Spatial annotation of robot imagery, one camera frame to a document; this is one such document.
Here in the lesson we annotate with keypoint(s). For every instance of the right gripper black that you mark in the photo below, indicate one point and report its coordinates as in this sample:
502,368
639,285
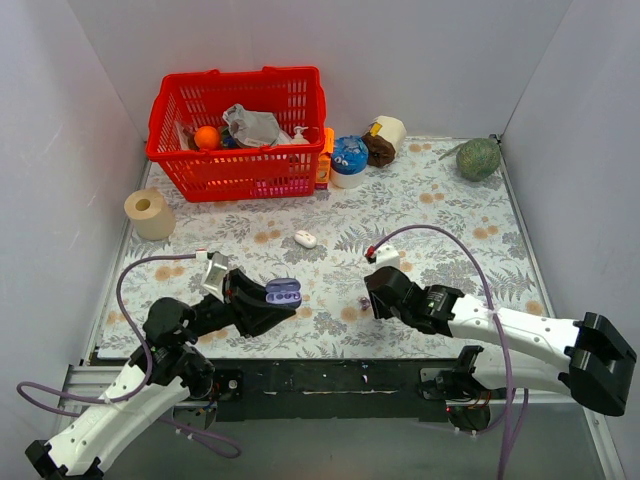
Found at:
388,293

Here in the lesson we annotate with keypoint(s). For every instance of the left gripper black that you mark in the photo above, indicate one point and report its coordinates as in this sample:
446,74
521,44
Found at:
236,302

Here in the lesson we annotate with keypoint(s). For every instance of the purple earbud one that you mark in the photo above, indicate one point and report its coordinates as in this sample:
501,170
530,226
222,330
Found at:
364,302

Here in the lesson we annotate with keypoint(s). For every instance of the lavender earbud charging case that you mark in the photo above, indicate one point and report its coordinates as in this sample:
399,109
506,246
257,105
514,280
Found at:
283,285

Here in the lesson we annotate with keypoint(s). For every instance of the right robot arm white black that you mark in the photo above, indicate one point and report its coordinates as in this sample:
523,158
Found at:
588,360

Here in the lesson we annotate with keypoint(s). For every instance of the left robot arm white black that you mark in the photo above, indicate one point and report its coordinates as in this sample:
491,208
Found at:
165,370

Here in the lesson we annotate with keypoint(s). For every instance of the floral patterned table mat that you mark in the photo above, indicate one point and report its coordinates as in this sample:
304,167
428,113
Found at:
447,231

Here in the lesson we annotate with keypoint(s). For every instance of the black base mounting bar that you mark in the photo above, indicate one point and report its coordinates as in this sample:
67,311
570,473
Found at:
428,390

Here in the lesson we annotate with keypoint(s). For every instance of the beige paper roll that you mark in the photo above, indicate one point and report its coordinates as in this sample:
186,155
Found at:
150,214

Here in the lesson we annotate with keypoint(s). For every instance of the orange purple carton box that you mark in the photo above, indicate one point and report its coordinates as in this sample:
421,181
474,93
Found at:
324,161

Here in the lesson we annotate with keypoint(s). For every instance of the white blue lidded tub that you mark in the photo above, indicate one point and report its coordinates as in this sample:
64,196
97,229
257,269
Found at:
348,162

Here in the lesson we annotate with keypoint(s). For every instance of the green melon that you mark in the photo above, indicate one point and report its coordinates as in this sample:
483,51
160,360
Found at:
478,158

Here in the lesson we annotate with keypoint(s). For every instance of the orange fruit in basket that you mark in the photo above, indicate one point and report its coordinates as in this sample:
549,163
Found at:
207,138

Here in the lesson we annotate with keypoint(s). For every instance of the white pump bottle in basket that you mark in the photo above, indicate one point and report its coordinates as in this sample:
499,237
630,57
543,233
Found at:
299,136

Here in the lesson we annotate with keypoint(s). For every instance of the grey crumpled bag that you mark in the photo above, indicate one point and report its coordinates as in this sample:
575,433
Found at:
254,129

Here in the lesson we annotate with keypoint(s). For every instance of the red plastic shopping basket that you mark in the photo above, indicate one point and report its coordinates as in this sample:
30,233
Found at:
294,95

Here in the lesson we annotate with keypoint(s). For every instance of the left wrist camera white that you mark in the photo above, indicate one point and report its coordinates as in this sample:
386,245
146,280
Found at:
213,279

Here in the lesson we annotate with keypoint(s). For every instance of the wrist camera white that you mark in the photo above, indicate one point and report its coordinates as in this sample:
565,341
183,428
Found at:
383,256
213,279

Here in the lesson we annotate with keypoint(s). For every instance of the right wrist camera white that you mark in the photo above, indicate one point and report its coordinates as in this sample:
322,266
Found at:
383,256

